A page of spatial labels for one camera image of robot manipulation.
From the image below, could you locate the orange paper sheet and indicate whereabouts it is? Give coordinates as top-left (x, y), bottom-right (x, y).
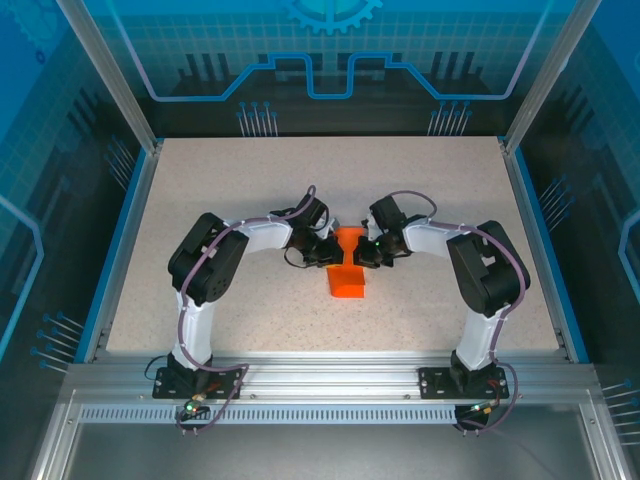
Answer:
top-left (327, 225), bottom-right (368, 300)

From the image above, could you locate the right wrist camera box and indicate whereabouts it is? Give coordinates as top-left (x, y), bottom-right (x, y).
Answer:
top-left (361, 212), bottom-right (382, 242)

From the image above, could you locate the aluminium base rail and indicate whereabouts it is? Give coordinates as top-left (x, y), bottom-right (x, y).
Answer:
top-left (64, 349), bottom-right (599, 401)

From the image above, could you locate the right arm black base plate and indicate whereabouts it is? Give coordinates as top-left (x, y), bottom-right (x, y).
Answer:
top-left (418, 366), bottom-right (511, 400)

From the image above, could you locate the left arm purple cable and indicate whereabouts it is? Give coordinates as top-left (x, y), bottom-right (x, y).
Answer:
top-left (175, 184), bottom-right (319, 437)

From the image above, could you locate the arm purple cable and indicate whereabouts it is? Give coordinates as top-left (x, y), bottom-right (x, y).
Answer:
top-left (175, 184), bottom-right (319, 437)
top-left (389, 189), bottom-right (531, 437)

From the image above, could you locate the slotted grey cable duct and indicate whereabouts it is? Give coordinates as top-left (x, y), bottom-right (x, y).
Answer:
top-left (78, 405), bottom-right (461, 425)

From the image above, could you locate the aluminium table side rail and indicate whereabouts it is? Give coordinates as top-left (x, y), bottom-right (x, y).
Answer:
top-left (499, 139), bottom-right (591, 364)
top-left (82, 142), bottom-right (166, 364)

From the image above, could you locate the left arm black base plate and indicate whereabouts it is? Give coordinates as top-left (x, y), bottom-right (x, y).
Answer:
top-left (152, 366), bottom-right (245, 400)

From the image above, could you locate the cable connector with green light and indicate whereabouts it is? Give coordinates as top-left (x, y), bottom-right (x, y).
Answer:
top-left (182, 394), bottom-right (209, 419)
top-left (467, 399), bottom-right (501, 419)

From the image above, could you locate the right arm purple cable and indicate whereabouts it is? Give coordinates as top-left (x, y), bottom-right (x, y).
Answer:
top-left (389, 189), bottom-right (531, 437)

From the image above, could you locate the thin black wire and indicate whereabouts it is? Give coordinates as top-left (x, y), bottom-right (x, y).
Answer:
top-left (143, 354), bottom-right (169, 385)

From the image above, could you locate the aluminium frame post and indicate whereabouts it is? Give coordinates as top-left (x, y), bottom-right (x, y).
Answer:
top-left (53, 0), bottom-right (165, 156)
top-left (499, 0), bottom-right (604, 156)

